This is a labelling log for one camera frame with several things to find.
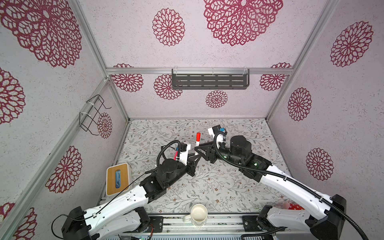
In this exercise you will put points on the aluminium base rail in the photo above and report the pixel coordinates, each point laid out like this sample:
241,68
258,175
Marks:
172,227

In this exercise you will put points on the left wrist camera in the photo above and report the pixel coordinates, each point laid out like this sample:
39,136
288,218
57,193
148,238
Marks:
182,156

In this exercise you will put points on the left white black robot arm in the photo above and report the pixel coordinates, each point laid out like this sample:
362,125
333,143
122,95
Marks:
126,212

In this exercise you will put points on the pink plush toy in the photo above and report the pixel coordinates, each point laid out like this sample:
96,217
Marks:
291,206

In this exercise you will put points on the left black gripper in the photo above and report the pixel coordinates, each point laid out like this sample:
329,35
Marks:
190,166

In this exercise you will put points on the pink marker pen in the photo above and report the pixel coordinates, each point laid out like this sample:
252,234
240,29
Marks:
176,157

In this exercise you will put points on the white ceramic mug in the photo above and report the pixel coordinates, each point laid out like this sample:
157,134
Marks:
198,215

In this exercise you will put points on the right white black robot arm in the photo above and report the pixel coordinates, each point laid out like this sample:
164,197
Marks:
321,215

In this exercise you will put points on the dark grey wall shelf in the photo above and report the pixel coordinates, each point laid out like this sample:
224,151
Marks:
189,81

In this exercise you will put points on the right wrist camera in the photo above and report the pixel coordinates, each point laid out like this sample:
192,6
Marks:
218,132

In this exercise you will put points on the red pen cap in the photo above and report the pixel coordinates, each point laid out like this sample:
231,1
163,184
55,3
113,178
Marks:
198,136

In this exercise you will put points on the black wire wall rack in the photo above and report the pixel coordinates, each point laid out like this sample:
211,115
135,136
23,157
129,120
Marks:
95,121

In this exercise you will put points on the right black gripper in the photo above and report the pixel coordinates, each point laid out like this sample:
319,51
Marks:
211,155

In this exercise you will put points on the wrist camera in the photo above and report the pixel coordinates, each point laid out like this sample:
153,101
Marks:
182,156
218,132

